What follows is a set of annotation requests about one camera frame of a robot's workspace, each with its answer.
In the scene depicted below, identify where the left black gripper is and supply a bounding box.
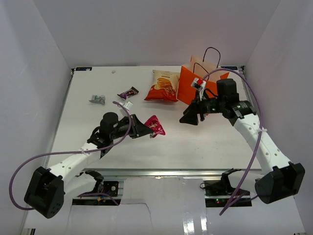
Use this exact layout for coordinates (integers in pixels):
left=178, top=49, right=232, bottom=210
left=110, top=114, right=153, bottom=140

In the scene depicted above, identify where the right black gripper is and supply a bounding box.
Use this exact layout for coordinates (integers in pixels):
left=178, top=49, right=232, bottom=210
left=179, top=90, right=225, bottom=126

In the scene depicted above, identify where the red candy packet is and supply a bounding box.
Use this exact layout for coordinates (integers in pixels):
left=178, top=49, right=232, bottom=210
left=144, top=115, right=166, bottom=138

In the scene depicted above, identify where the silver candy wrapper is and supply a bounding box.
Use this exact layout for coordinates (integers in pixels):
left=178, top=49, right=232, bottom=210
left=89, top=94, right=106, bottom=105

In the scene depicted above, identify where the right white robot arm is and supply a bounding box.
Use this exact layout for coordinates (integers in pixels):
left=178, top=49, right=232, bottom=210
left=179, top=78, right=305, bottom=204

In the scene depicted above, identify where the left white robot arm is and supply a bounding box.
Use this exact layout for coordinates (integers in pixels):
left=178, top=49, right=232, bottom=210
left=24, top=112, right=153, bottom=218

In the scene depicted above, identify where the orange chips bag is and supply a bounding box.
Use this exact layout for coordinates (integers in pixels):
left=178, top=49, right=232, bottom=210
left=144, top=70, right=180, bottom=102

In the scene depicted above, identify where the orange paper bag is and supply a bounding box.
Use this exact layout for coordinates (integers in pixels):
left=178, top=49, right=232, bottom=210
left=177, top=55, right=229, bottom=105

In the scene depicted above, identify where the purple M&M's packet upper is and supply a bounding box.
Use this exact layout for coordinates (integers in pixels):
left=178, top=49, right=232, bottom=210
left=117, top=87, right=139, bottom=100

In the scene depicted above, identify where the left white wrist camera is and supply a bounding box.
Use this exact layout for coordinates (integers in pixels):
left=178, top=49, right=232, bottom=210
left=120, top=101, right=133, bottom=116

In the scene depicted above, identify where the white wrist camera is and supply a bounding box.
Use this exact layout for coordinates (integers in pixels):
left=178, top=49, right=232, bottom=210
left=120, top=101, right=133, bottom=116
left=191, top=78, right=206, bottom=100

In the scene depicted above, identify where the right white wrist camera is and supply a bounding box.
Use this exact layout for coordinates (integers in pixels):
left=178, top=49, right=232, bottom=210
left=191, top=78, right=206, bottom=100

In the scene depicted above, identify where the aluminium table frame rail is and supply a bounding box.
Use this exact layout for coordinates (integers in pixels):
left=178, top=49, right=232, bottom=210
left=81, top=168, right=228, bottom=178

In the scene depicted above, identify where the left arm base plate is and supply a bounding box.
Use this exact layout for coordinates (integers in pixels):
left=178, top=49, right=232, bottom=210
left=72, top=181, right=123, bottom=206

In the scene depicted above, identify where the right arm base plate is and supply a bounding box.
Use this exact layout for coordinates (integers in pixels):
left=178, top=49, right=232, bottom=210
left=200, top=176, right=252, bottom=208

